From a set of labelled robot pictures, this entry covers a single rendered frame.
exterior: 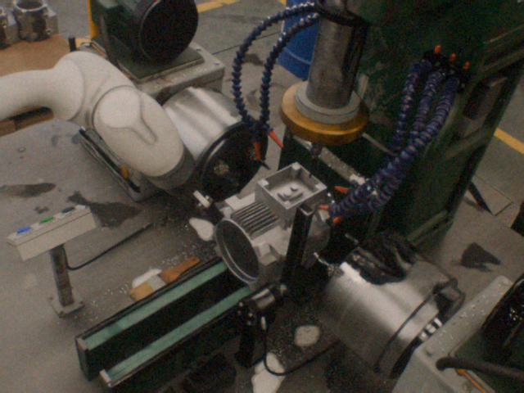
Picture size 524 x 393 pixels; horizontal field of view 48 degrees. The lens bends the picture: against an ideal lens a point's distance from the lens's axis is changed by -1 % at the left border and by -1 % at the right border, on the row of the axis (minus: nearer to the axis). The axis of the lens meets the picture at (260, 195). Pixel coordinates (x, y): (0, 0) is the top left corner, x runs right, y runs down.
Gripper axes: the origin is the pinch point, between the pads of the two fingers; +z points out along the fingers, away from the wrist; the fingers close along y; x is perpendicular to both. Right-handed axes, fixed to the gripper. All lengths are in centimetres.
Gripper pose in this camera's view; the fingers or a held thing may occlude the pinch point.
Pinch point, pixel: (211, 213)
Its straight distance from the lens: 124.9
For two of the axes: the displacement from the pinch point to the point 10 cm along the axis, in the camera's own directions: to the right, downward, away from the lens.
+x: -7.1, 7.0, -1.1
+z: 2.8, 4.2, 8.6
